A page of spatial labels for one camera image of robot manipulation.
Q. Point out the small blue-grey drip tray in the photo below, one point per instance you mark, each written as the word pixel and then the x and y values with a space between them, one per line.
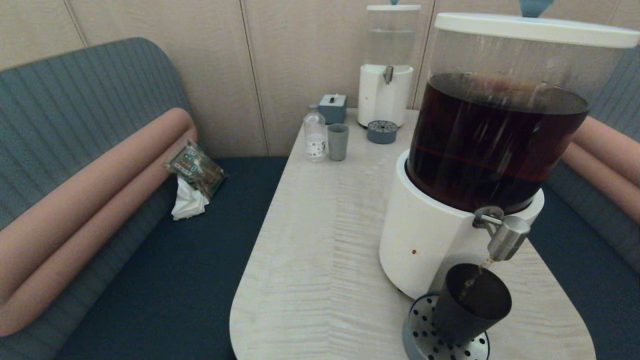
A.
pixel 382 133

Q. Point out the small water drink dispenser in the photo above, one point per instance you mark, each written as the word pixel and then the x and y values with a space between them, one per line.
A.
pixel 382 96

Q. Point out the blue-grey square box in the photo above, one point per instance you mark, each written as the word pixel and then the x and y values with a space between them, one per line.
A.
pixel 332 109

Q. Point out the green printed snack packet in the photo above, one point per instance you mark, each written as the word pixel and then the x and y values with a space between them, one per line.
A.
pixel 195 169

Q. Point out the large blue-grey drip tray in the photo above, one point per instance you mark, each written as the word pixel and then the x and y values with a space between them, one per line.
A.
pixel 420 325

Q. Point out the dark teal seat cushion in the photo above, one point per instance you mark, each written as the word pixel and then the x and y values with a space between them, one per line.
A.
pixel 200 260
pixel 590 280

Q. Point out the salmon pink bolster cushion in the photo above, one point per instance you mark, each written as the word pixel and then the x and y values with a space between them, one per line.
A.
pixel 615 146
pixel 75 251
pixel 600 176
pixel 100 171

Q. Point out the black tapered cup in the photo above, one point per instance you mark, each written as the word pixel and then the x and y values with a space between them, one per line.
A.
pixel 465 310

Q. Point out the clear plastic water bottle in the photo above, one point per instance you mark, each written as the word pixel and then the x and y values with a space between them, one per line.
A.
pixel 315 136

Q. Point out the white crumpled tissue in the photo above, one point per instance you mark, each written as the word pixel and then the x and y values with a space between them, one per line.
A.
pixel 187 204

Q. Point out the grey plastic cup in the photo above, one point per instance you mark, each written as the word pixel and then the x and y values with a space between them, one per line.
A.
pixel 338 143

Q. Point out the large tea drink dispenser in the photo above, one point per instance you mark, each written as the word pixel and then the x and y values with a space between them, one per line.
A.
pixel 440 240

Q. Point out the silver dispenser tap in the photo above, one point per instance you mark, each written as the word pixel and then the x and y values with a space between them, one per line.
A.
pixel 507 237

